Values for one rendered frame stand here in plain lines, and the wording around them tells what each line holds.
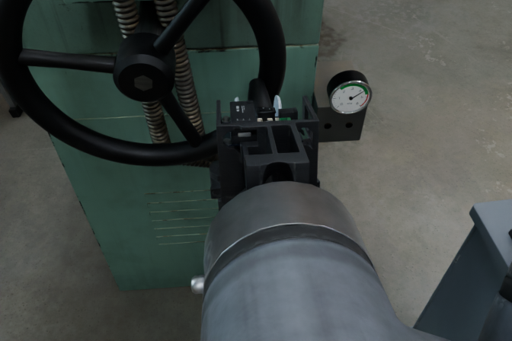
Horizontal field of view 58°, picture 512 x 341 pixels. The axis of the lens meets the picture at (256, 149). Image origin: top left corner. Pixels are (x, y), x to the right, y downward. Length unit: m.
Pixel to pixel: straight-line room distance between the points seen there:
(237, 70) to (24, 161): 1.06
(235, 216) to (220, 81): 0.50
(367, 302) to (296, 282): 0.03
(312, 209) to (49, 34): 0.54
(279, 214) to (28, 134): 1.55
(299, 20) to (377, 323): 0.53
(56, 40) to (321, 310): 0.60
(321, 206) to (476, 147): 1.46
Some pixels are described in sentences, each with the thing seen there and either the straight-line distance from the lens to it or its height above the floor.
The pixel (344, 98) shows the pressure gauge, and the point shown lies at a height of 0.66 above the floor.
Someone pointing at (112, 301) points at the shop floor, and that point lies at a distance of 1.26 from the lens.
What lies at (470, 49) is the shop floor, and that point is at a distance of 2.14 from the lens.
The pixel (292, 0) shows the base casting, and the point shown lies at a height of 0.78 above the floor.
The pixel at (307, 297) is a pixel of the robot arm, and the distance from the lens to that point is 0.18.
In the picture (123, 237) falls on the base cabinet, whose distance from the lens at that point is 1.05.
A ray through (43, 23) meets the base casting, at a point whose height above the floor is 0.76.
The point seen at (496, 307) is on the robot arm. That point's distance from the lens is 0.26.
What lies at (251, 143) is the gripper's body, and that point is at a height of 0.87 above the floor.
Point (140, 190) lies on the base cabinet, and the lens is 0.91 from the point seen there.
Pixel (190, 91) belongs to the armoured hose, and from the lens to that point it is 0.58.
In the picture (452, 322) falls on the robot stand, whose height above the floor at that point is 0.31.
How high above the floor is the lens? 1.10
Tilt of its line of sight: 46 degrees down
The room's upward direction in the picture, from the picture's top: straight up
